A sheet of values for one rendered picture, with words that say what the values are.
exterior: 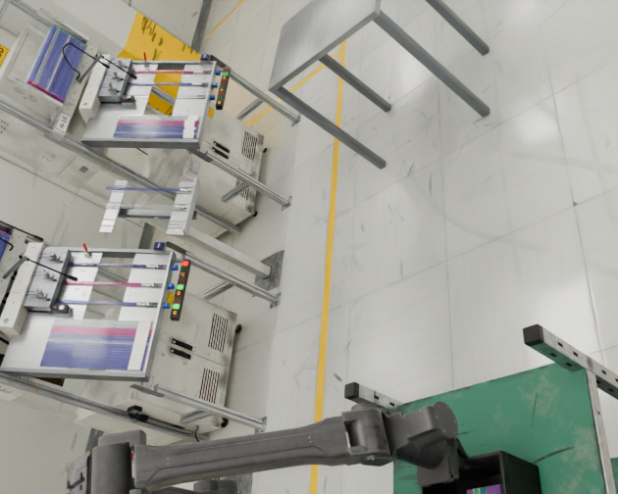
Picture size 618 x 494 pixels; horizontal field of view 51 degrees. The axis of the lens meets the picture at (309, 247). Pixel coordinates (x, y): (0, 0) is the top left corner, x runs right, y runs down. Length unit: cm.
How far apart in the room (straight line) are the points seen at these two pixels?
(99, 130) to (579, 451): 343
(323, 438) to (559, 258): 174
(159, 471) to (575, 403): 70
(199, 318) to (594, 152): 224
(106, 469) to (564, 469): 74
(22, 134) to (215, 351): 172
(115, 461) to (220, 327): 286
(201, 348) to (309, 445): 276
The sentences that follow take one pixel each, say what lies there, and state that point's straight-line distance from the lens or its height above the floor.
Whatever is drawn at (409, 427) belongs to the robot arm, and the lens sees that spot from 102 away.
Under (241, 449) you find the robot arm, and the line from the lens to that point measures 99.
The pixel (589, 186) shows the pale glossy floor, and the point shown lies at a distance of 268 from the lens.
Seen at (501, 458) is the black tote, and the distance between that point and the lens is 115.
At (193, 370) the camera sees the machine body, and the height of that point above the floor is 29.
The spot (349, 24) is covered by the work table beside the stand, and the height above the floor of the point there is 80.
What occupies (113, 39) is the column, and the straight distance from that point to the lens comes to 610.
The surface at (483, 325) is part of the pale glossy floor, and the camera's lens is 266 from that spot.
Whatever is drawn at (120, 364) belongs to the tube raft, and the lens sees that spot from 318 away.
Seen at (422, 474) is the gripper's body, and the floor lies 113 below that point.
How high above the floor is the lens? 200
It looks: 32 degrees down
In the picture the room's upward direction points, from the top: 61 degrees counter-clockwise
